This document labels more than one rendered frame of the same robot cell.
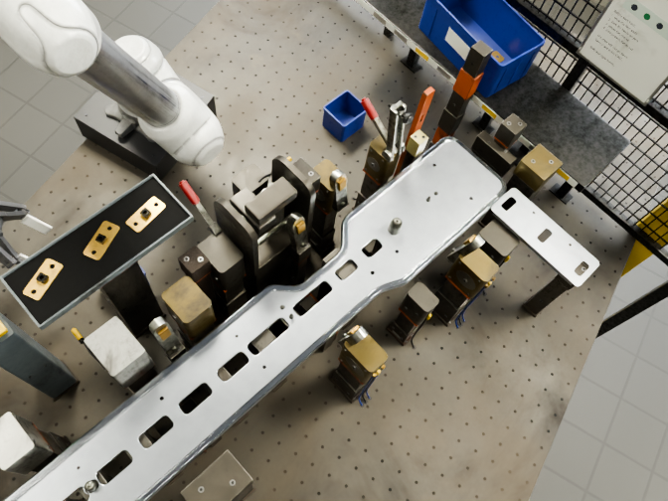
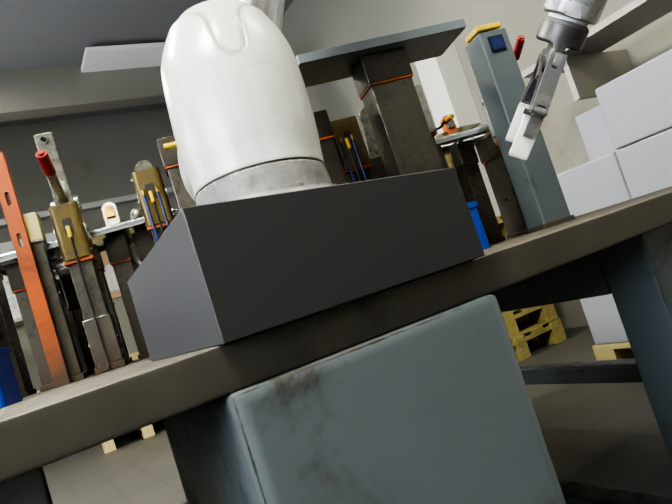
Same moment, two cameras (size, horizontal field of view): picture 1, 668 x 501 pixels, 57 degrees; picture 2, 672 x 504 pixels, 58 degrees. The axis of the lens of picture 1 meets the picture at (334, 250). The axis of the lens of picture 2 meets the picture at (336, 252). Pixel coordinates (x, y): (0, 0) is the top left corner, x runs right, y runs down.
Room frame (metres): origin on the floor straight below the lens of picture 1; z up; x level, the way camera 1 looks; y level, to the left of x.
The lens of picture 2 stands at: (1.51, 1.13, 0.71)
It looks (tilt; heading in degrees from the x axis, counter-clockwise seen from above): 3 degrees up; 221
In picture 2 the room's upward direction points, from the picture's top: 18 degrees counter-clockwise
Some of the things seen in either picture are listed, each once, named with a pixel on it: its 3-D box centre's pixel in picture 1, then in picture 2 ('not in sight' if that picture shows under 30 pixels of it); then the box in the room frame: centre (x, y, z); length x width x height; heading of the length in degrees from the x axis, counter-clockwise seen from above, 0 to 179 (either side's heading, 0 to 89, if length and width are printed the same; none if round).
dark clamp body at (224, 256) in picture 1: (222, 278); not in sight; (0.53, 0.26, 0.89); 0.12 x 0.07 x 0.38; 55
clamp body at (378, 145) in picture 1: (371, 179); (88, 288); (0.92, -0.06, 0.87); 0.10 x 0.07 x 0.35; 55
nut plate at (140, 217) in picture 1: (145, 213); not in sight; (0.53, 0.40, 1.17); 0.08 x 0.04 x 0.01; 155
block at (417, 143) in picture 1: (405, 174); (52, 297); (0.96, -0.15, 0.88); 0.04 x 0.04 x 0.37; 55
